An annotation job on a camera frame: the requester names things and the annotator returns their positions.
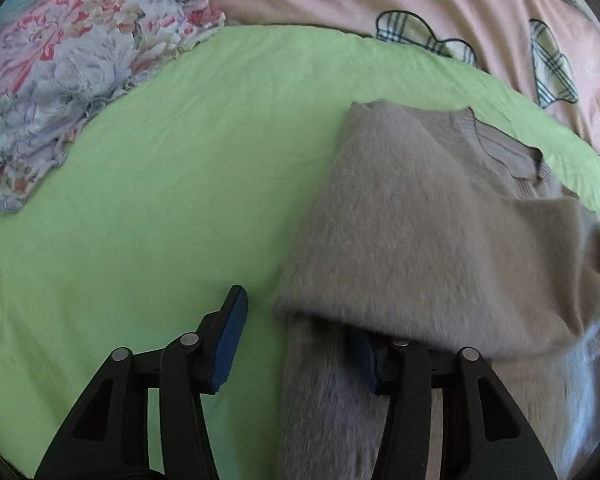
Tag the grey fuzzy sweater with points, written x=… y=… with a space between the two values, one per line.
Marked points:
x=430 y=235

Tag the green bed sheet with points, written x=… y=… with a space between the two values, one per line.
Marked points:
x=155 y=210

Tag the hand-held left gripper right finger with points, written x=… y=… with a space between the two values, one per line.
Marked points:
x=367 y=367

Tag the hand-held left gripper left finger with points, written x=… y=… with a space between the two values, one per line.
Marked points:
x=230 y=335

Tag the floral ruffled pillow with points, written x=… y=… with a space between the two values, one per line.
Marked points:
x=55 y=75

